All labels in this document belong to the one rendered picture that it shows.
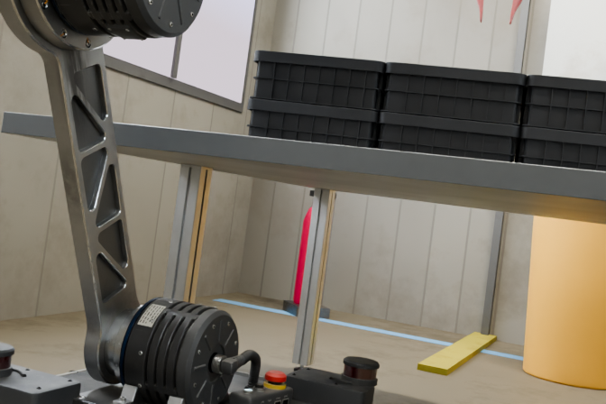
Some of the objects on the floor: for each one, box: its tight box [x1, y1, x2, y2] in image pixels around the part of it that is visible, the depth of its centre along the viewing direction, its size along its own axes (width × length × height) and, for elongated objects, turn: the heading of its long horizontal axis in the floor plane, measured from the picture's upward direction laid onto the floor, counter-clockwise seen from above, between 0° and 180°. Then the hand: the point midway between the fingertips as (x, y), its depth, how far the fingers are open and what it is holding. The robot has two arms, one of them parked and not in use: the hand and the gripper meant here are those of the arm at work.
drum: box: [523, 216, 606, 390], centre depth 345 cm, size 47×47×75 cm
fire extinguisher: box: [282, 190, 336, 319], centre depth 433 cm, size 28×28×67 cm
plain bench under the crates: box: [1, 112, 606, 372], centre depth 192 cm, size 160×160×70 cm
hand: (495, 19), depth 176 cm, fingers open, 6 cm apart
